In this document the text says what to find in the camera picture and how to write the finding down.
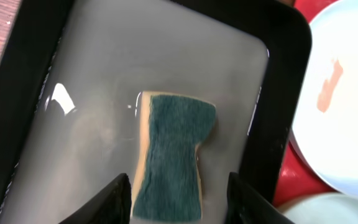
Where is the light blue plate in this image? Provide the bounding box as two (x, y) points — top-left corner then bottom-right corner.
(278, 193), (358, 224)
(289, 0), (358, 199)

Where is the red plastic tray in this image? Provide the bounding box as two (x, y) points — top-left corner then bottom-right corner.
(272, 0), (358, 208)

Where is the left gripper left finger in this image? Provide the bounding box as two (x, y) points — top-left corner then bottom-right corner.
(60, 173), (131, 224)

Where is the black water tray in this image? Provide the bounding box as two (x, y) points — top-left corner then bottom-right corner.
(0, 1), (311, 223)

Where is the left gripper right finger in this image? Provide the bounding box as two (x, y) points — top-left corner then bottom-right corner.
(227, 172), (294, 224)

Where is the green yellow sponge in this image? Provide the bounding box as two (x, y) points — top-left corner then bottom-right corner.
(131, 91), (216, 222)

